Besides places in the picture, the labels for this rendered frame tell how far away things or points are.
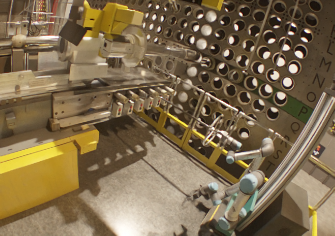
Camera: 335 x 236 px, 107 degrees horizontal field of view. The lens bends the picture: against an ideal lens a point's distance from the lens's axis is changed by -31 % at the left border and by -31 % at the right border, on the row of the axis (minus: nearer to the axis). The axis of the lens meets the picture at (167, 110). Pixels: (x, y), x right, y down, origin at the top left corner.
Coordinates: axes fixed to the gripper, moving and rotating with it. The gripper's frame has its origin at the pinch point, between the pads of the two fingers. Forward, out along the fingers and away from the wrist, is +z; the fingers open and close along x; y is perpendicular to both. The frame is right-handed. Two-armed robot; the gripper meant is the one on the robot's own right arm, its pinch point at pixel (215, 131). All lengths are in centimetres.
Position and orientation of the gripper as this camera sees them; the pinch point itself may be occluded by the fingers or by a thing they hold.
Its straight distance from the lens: 194.6
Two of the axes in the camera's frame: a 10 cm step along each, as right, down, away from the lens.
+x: -0.7, -6.4, -7.7
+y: 6.7, -6.0, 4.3
